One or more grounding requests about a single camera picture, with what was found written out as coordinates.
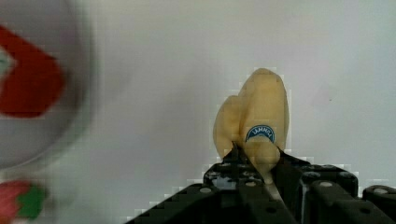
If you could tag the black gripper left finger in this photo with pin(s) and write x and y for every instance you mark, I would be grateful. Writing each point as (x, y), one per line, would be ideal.
(232, 192)

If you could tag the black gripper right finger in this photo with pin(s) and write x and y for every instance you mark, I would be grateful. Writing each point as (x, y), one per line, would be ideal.
(326, 194)

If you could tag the yellow toy banana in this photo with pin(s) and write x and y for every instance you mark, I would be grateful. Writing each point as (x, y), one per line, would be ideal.
(256, 120)

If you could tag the red green strawberry toy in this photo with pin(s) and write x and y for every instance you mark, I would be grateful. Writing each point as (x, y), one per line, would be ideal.
(21, 199)

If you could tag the red ketchup bottle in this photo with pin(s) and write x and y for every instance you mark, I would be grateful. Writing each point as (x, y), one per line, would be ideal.
(33, 84)

